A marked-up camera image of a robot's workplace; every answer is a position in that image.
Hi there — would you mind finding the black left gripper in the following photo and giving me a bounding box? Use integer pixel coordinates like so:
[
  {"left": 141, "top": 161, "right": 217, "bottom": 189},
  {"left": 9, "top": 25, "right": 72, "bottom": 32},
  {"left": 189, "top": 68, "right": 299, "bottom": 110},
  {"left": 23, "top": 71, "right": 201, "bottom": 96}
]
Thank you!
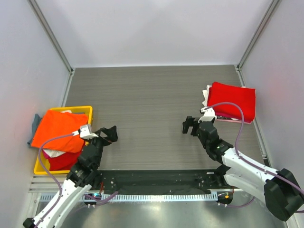
[{"left": 85, "top": 125, "right": 117, "bottom": 167}]

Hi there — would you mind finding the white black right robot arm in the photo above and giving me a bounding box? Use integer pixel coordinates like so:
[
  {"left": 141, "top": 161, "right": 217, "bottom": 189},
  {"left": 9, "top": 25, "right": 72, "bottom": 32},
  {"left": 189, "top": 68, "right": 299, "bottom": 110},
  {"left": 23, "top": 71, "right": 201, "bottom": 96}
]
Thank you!
[{"left": 182, "top": 116, "right": 304, "bottom": 221}]

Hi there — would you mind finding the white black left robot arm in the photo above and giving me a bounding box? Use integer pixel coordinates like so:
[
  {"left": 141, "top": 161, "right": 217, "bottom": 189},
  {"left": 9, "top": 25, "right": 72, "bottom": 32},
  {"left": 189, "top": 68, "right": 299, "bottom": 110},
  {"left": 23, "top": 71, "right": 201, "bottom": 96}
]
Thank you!
[{"left": 23, "top": 124, "right": 118, "bottom": 228}]

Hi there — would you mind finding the folded magenta t-shirt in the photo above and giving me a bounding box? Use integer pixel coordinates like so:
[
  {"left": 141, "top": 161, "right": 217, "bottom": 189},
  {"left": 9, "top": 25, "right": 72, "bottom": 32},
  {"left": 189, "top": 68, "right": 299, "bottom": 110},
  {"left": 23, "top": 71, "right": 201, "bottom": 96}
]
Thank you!
[{"left": 215, "top": 112, "right": 238, "bottom": 119}]

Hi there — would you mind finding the folded black patterned t-shirt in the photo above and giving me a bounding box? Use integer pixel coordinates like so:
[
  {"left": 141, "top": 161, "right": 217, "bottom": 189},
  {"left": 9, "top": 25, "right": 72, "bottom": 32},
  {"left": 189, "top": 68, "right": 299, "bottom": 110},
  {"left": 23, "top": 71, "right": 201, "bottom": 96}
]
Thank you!
[{"left": 217, "top": 115, "right": 235, "bottom": 120}]

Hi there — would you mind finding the yellow plastic bin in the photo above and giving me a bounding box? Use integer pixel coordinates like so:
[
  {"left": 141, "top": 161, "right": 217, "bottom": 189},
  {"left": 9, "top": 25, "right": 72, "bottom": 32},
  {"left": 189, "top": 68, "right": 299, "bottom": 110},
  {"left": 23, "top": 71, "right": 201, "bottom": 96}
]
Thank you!
[{"left": 34, "top": 106, "right": 93, "bottom": 175}]

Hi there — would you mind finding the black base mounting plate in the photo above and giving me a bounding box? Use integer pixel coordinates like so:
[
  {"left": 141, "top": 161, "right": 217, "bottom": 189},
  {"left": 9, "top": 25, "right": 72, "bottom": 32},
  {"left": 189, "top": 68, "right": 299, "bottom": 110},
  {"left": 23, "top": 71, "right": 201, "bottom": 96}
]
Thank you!
[{"left": 94, "top": 169, "right": 233, "bottom": 195}]

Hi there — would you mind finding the dark red t-shirt in bin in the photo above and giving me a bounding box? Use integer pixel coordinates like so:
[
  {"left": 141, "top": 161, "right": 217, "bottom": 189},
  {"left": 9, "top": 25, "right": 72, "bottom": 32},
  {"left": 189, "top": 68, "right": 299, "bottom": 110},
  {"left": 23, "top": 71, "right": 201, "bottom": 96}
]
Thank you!
[{"left": 48, "top": 152, "right": 81, "bottom": 171}]

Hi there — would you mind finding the orange t-shirt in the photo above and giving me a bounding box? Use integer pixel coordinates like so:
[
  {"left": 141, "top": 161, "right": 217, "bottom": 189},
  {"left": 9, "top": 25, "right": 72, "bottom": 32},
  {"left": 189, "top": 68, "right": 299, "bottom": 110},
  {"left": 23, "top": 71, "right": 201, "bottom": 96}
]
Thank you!
[{"left": 31, "top": 110, "right": 88, "bottom": 153}]

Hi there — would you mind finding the folded pink t-shirt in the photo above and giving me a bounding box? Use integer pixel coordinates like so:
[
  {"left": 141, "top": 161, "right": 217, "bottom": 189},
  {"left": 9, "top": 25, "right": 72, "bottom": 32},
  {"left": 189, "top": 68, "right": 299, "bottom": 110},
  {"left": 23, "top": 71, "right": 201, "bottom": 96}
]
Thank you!
[{"left": 216, "top": 118, "right": 242, "bottom": 124}]

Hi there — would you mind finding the grey t-shirt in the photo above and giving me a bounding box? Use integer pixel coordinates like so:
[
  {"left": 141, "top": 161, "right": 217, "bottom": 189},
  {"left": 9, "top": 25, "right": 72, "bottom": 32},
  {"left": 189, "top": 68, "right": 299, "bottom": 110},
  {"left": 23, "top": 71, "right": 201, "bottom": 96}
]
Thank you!
[{"left": 27, "top": 114, "right": 42, "bottom": 148}]

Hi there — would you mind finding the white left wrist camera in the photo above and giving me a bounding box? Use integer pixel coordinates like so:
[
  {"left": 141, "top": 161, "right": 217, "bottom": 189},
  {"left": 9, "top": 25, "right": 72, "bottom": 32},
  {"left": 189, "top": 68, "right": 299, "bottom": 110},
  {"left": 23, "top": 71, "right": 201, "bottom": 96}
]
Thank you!
[{"left": 72, "top": 124, "right": 98, "bottom": 140}]

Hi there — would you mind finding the white slotted cable duct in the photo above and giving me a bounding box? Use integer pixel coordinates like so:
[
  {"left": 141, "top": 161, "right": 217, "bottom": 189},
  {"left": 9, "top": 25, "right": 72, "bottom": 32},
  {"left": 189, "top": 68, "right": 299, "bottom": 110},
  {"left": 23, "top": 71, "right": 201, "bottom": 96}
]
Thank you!
[{"left": 39, "top": 192, "right": 218, "bottom": 203}]

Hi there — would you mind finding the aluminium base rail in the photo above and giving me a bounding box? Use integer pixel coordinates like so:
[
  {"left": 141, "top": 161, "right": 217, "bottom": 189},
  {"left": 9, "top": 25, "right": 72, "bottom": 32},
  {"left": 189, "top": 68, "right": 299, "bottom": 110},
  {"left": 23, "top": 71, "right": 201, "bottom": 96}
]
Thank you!
[{"left": 28, "top": 170, "right": 289, "bottom": 193}]

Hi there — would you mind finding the right aluminium frame post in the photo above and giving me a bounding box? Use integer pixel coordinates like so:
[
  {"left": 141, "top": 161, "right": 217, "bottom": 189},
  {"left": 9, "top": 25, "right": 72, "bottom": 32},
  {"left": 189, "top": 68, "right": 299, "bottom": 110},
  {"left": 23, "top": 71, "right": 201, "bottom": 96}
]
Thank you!
[{"left": 235, "top": 0, "right": 281, "bottom": 72}]

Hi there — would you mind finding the aluminium frame post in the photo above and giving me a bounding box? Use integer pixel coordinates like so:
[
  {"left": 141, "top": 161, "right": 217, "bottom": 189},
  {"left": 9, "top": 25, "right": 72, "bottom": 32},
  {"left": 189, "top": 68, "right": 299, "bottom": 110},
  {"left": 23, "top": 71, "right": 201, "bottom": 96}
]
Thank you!
[
  {"left": 27, "top": 0, "right": 73, "bottom": 75},
  {"left": 235, "top": 0, "right": 281, "bottom": 72}
]

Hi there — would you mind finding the left aluminium frame post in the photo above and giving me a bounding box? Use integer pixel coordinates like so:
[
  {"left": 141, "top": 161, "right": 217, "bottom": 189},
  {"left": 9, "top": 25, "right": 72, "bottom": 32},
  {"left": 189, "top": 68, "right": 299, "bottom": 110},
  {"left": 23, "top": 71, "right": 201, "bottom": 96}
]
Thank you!
[{"left": 27, "top": 0, "right": 73, "bottom": 75}]

